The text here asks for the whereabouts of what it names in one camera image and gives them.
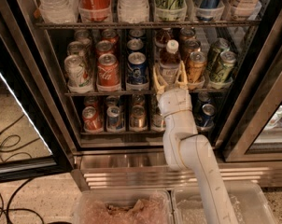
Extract clear plastic bin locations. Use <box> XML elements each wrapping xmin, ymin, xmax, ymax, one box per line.
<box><xmin>73</xmin><ymin>189</ymin><xmax>174</xmax><ymax>224</ymax></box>
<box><xmin>171</xmin><ymin>181</ymin><xmax>276</xmax><ymax>224</ymax></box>

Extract front blue soda can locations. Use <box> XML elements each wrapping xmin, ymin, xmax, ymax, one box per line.
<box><xmin>127</xmin><ymin>52</ymin><xmax>148</xmax><ymax>85</ymax></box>

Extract bottom silver can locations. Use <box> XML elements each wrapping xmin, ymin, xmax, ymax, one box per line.
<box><xmin>152</xmin><ymin>107</ymin><xmax>165</xmax><ymax>132</ymax></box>

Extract black floor cable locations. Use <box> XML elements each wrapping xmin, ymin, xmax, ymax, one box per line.
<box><xmin>0</xmin><ymin>93</ymin><xmax>70</xmax><ymax>224</ymax></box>

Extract gold can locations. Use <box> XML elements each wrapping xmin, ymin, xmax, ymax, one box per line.
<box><xmin>186</xmin><ymin>51</ymin><xmax>207</xmax><ymax>83</ymax></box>
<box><xmin>130</xmin><ymin>105</ymin><xmax>146</xmax><ymax>129</ymax></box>
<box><xmin>180</xmin><ymin>38</ymin><xmax>201</xmax><ymax>65</ymax></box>

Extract front red cola can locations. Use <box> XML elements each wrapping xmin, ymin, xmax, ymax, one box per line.
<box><xmin>97</xmin><ymin>53</ymin><xmax>120</xmax><ymax>87</ymax></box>

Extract bottom white blue can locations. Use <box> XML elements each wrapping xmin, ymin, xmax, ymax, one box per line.
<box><xmin>106</xmin><ymin>105</ymin><xmax>124</xmax><ymax>132</ymax></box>

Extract front white soda can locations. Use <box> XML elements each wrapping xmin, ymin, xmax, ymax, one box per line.
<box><xmin>64</xmin><ymin>54</ymin><xmax>91</xmax><ymax>88</ymax></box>

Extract top left clear bottle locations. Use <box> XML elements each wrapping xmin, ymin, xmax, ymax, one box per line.
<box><xmin>39</xmin><ymin>0</ymin><xmax>79</xmax><ymax>24</ymax></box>

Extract blue label tea bottle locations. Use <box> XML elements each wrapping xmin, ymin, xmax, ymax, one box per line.
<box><xmin>159</xmin><ymin>39</ymin><xmax>181</xmax><ymax>85</ymax></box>

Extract clear bottle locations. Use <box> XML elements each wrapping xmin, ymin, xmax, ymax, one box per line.
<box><xmin>39</xmin><ymin>0</ymin><xmax>79</xmax><ymax>24</ymax></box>
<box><xmin>117</xmin><ymin>0</ymin><xmax>149</xmax><ymax>23</ymax></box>

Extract bottom red can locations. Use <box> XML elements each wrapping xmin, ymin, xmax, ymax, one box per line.
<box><xmin>82</xmin><ymin>106</ymin><xmax>103</xmax><ymax>132</ymax></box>

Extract right clear plastic bin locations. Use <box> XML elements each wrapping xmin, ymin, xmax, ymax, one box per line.
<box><xmin>171</xmin><ymin>181</ymin><xmax>276</xmax><ymax>224</ymax></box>

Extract top red cola bottle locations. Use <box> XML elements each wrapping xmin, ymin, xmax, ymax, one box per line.
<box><xmin>79</xmin><ymin>0</ymin><xmax>111</xmax><ymax>21</ymax></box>

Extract top middle clear bottle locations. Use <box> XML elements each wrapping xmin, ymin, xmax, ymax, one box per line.
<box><xmin>117</xmin><ymin>0</ymin><xmax>149</xmax><ymax>23</ymax></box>

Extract stainless steel fridge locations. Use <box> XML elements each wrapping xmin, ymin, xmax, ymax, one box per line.
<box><xmin>0</xmin><ymin>0</ymin><xmax>282</xmax><ymax>192</ymax></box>

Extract front green can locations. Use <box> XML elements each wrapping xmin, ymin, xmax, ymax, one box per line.
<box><xmin>209</xmin><ymin>50</ymin><xmax>236</xmax><ymax>83</ymax></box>

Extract red cola can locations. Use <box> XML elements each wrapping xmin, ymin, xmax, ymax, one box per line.
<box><xmin>97</xmin><ymin>53</ymin><xmax>120</xmax><ymax>87</ymax></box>
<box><xmin>95</xmin><ymin>40</ymin><xmax>115</xmax><ymax>57</ymax></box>

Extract left clear plastic bin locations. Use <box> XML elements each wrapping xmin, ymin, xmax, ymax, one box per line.
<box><xmin>73</xmin><ymin>189</ymin><xmax>174</xmax><ymax>224</ymax></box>

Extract bottom gold can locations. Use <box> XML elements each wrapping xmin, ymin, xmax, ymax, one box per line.
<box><xmin>130</xmin><ymin>105</ymin><xmax>146</xmax><ymax>129</ymax></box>

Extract green can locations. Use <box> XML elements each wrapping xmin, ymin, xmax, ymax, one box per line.
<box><xmin>206</xmin><ymin>37</ymin><xmax>230</xmax><ymax>73</ymax></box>
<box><xmin>209</xmin><ymin>50</ymin><xmax>236</xmax><ymax>83</ymax></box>

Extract top blue energy can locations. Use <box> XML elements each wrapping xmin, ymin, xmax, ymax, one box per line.
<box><xmin>195</xmin><ymin>0</ymin><xmax>224</xmax><ymax>21</ymax></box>

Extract top green bottle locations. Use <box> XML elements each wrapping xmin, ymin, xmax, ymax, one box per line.
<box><xmin>154</xmin><ymin>0</ymin><xmax>187</xmax><ymax>21</ymax></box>

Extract rear brown tea bottle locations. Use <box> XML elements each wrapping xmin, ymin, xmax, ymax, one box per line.
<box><xmin>154</xmin><ymin>28</ymin><xmax>173</xmax><ymax>49</ymax></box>

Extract front gold can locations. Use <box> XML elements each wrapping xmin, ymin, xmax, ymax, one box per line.
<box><xmin>186</xmin><ymin>51</ymin><xmax>207</xmax><ymax>83</ymax></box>

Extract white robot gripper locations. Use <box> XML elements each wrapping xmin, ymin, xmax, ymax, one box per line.
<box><xmin>152</xmin><ymin>62</ymin><xmax>192</xmax><ymax>117</ymax></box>

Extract open glass fridge door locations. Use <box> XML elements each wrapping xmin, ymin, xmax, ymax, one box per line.
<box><xmin>0</xmin><ymin>0</ymin><xmax>74</xmax><ymax>183</ymax></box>

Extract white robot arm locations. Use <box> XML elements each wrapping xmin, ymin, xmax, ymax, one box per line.
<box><xmin>152</xmin><ymin>64</ymin><xmax>238</xmax><ymax>224</ymax></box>

